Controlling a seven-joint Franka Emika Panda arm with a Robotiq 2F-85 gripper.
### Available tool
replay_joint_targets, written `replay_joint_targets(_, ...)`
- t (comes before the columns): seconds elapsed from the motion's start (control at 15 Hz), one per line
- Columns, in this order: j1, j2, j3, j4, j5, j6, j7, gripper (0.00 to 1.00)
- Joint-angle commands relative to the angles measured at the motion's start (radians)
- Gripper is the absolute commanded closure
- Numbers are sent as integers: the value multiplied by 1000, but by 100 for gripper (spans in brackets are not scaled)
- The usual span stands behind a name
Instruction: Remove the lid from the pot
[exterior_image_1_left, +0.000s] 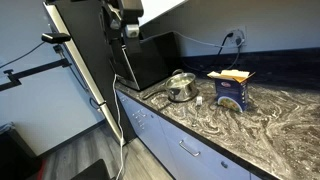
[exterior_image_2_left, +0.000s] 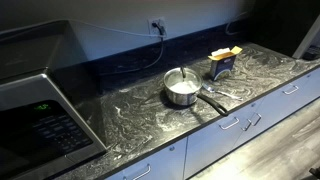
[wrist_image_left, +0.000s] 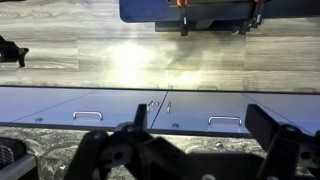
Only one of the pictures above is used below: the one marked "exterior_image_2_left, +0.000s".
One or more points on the small round cabinet lock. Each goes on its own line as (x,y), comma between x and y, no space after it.
(171,148)

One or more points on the silver metal fork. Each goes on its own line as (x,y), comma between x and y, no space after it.
(224,93)

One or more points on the blue yellow pasta box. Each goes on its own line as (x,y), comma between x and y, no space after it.
(221,66)

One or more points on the black silver microwave oven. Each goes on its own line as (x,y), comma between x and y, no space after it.
(36,133)

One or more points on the black robot stand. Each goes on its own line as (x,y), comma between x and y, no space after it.
(276,26)

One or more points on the small black floor object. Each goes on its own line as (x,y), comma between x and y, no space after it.
(315,173)

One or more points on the white wall outlet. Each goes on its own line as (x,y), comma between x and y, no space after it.
(156,30)

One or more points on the grey slanted post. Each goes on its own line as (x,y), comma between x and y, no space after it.
(305,41)

